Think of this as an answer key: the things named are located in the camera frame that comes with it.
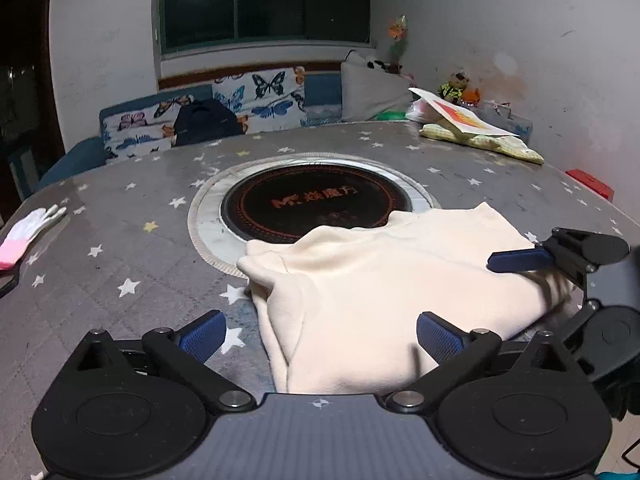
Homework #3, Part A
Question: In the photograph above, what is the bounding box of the small butterfly print cushion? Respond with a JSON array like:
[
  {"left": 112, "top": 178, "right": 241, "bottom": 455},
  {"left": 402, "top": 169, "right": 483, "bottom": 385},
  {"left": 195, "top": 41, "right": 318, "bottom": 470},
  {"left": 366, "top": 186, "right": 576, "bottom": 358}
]
[{"left": 101, "top": 95, "right": 177, "bottom": 162}]

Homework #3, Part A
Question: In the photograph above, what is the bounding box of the clear plastic container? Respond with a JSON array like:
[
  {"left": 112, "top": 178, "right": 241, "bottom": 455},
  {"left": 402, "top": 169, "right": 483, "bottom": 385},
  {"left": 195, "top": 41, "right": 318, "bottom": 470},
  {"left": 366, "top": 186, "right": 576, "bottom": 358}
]
[{"left": 482, "top": 101, "right": 534, "bottom": 140}]

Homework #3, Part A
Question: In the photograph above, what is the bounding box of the green patterned cloth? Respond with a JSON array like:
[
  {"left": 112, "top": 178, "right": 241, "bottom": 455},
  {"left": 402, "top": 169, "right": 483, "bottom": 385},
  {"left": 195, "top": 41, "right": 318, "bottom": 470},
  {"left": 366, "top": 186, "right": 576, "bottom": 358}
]
[{"left": 419, "top": 123, "right": 545, "bottom": 165}]

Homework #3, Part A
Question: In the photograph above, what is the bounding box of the artificial flower decoration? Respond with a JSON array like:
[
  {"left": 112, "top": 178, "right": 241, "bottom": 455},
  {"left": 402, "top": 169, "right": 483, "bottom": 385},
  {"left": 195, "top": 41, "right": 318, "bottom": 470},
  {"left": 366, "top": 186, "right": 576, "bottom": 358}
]
[{"left": 386, "top": 14, "right": 411, "bottom": 68}]

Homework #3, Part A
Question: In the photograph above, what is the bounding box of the blue sofa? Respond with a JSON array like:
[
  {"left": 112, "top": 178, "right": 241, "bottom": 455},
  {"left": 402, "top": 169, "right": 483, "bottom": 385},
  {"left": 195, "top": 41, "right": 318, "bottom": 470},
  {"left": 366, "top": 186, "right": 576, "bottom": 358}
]
[{"left": 36, "top": 72, "right": 346, "bottom": 192}]

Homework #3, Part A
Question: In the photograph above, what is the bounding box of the panda plush toy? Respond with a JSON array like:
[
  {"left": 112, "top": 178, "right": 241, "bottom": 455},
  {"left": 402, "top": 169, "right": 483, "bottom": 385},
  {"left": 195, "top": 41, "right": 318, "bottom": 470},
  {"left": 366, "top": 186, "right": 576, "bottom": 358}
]
[{"left": 364, "top": 56, "right": 403, "bottom": 75}]

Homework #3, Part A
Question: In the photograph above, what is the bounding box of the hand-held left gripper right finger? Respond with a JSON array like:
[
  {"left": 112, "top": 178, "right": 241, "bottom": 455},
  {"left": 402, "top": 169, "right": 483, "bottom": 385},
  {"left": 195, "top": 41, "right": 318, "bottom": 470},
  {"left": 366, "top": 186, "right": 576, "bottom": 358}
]
[{"left": 388, "top": 311, "right": 575, "bottom": 414}]

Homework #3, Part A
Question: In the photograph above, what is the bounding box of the clear plastic bag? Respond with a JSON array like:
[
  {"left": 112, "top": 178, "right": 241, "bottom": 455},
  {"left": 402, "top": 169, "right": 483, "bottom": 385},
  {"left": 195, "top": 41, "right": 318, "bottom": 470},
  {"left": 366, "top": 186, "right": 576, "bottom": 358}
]
[{"left": 405, "top": 98, "right": 442, "bottom": 124}]

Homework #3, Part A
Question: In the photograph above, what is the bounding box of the cream shirt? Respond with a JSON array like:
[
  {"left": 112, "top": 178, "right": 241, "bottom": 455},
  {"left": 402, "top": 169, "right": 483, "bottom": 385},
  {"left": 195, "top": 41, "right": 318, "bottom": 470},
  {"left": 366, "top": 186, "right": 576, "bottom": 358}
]
[{"left": 236, "top": 201, "right": 584, "bottom": 397}]

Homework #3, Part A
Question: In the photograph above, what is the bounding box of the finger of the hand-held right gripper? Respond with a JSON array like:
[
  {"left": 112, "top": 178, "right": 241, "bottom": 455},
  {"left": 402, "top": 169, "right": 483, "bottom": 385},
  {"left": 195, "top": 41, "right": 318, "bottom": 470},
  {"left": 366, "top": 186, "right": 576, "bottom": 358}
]
[
  {"left": 561, "top": 301, "right": 602, "bottom": 349},
  {"left": 487, "top": 227, "right": 632, "bottom": 289}
]

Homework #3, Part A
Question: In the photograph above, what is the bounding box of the red box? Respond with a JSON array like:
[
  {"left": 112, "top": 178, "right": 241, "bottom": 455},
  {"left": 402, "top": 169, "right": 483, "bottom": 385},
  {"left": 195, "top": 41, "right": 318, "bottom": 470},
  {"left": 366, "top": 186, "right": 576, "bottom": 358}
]
[{"left": 566, "top": 169, "right": 615, "bottom": 201}]

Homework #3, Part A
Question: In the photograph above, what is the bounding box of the bear plush toy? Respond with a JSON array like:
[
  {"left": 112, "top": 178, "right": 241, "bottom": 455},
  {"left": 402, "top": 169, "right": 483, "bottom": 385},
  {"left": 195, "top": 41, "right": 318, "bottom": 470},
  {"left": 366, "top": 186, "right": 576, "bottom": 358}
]
[{"left": 438, "top": 71, "right": 471, "bottom": 106}]

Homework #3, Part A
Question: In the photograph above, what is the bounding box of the black backpack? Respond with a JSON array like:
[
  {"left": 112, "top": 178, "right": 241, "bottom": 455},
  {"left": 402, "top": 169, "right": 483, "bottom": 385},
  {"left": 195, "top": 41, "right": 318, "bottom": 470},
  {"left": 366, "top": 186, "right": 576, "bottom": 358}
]
[{"left": 172, "top": 98, "right": 246, "bottom": 147}]

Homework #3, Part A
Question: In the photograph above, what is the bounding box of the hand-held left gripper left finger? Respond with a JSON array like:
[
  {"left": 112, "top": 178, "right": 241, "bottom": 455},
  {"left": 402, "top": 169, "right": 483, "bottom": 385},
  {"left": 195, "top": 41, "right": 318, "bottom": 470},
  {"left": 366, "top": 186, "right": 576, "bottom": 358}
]
[{"left": 74, "top": 309, "right": 253, "bottom": 414}]

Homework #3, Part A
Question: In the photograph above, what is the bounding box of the grey pillow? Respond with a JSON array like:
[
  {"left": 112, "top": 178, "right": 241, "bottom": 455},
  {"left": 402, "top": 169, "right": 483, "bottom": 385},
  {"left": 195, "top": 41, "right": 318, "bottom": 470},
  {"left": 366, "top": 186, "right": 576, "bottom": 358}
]
[{"left": 341, "top": 59, "right": 417, "bottom": 122}]

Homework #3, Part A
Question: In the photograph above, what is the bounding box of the large butterfly print cushion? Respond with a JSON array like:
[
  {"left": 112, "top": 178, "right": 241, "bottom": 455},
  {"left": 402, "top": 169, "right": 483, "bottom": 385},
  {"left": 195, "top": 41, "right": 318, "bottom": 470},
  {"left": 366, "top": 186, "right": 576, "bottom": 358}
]
[{"left": 212, "top": 66, "right": 307, "bottom": 134}]

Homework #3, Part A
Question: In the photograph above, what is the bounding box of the paper sheet with orange print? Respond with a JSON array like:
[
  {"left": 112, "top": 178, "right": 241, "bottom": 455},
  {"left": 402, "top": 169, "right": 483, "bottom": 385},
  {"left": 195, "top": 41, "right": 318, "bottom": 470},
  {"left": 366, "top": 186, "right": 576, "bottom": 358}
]
[{"left": 408, "top": 86, "right": 518, "bottom": 138}]

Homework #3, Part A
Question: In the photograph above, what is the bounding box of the white and pink glove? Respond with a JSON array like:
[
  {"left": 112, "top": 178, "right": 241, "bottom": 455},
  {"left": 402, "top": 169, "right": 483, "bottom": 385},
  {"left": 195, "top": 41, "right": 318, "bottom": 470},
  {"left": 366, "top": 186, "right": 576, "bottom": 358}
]
[{"left": 0, "top": 204, "right": 68, "bottom": 270}]

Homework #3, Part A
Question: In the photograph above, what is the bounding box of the grey star-patterned tablecloth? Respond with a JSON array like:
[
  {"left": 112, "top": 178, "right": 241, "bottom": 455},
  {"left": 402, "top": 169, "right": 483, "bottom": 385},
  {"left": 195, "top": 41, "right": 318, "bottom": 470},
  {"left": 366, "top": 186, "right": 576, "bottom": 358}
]
[{"left": 0, "top": 120, "right": 632, "bottom": 480}]

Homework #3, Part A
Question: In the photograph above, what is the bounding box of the window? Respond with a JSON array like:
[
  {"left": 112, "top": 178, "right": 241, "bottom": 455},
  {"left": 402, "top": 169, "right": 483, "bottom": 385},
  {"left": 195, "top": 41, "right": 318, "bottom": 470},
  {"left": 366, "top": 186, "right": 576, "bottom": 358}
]
[{"left": 157, "top": 0, "right": 373, "bottom": 56}]

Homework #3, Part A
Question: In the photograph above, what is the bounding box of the round black induction cooker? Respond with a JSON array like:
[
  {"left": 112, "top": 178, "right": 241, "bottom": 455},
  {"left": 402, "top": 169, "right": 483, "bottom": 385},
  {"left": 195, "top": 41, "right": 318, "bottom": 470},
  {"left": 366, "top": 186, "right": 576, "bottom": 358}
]
[{"left": 220, "top": 162, "right": 414, "bottom": 245}]

